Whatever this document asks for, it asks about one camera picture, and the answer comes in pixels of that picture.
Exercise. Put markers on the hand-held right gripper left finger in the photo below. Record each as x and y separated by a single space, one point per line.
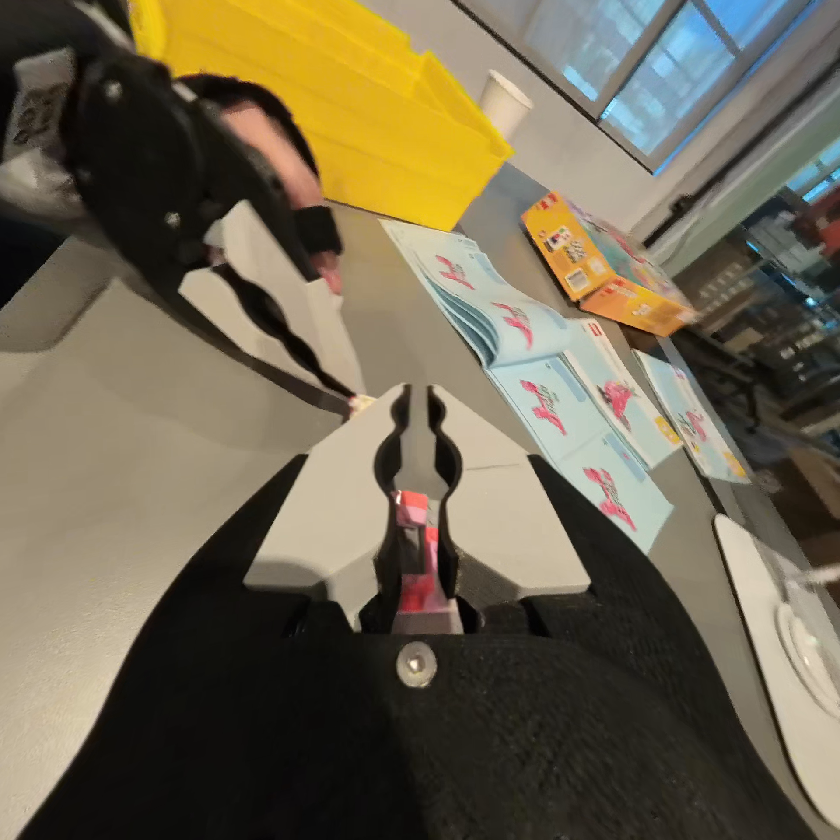
315 525

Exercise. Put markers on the black tripod stand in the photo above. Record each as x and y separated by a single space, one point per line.
682 205

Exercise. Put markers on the grey desk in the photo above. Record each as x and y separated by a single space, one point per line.
131 492

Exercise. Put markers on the person's left hand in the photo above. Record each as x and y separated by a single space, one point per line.
269 138

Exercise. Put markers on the small white toy brick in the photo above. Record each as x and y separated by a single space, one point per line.
359 402

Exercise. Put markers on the pink brick model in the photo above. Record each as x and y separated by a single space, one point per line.
417 518

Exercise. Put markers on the white paper cup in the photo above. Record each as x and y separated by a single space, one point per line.
502 105

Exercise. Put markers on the wooden panel desk lamp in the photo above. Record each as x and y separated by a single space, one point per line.
754 623

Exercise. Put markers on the orange toy brick box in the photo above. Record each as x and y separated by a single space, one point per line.
590 256

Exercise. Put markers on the large window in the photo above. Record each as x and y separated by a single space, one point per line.
656 65

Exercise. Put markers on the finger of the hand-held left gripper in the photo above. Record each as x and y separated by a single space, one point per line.
203 289
289 289

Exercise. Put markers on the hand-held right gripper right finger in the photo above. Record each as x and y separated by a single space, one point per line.
518 525

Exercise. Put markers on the yellow plastic bin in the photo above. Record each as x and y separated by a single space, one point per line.
341 111

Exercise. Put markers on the open light blue instruction booklet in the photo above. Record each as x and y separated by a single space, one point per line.
499 328

